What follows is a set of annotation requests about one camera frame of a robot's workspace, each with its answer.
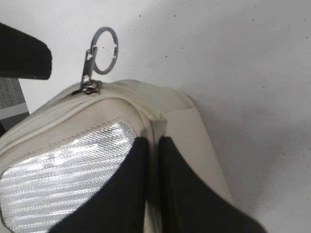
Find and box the cream insulated lunch bag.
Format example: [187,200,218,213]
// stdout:
[0,80,233,233]

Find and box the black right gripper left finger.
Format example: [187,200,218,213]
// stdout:
[50,137,149,233]

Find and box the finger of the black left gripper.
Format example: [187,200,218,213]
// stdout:
[0,24,52,80]

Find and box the silver zipper pull with ring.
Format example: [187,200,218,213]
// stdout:
[72,26,119,96]

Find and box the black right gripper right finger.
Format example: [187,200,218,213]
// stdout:
[158,136,264,233]

